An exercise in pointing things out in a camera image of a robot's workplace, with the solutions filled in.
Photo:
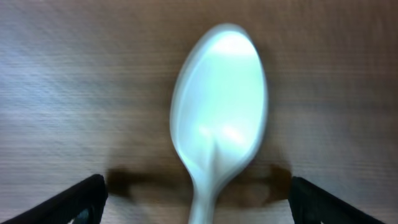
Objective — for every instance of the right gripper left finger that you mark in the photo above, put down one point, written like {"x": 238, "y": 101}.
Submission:
{"x": 83, "y": 202}

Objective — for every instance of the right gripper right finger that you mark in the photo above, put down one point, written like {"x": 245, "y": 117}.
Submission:
{"x": 311, "y": 204}

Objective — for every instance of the white spoon top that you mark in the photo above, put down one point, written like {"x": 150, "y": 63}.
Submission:
{"x": 218, "y": 113}

